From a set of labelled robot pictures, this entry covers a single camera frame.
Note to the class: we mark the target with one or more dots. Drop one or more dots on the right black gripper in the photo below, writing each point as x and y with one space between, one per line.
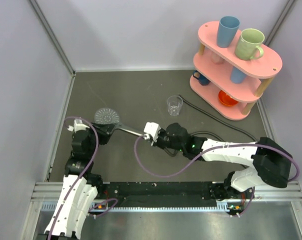
157 143

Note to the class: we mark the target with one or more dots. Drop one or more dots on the orange bowl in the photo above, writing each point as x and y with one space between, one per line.
226 100

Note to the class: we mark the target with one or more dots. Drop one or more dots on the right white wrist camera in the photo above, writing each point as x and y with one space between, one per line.
151 131

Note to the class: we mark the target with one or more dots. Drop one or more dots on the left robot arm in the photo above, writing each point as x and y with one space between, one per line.
73 175

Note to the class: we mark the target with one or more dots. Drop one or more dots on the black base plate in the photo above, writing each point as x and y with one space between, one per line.
160 194

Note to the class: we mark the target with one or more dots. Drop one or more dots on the blue tumbler on top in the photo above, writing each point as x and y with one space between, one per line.
227 29

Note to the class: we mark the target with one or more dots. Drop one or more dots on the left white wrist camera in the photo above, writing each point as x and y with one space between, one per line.
78 125

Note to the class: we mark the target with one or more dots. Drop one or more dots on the pink cup middle shelf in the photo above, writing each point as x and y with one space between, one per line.
216 59

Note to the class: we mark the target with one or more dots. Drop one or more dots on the pink three-tier shelf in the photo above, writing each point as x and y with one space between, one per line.
229 84

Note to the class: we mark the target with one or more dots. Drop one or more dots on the green mug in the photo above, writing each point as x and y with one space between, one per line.
249 45

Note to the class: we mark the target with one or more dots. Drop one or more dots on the grey shower head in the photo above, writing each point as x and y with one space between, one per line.
108 116

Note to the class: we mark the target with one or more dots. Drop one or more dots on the dark blue mug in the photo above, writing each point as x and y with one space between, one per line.
203 81

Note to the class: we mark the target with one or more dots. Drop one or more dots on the blue cup middle shelf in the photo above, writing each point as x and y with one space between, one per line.
237 76

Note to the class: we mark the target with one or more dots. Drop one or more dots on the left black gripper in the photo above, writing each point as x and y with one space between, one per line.
105 130

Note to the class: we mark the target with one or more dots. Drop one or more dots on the aluminium rail frame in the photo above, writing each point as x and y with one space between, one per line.
184 210

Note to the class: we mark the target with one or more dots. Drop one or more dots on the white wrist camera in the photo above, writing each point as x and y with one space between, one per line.
78 125
151 131

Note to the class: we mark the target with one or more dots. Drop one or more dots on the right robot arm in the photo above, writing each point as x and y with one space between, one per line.
266 162

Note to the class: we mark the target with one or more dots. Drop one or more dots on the clear plastic cup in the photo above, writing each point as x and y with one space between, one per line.
174 105

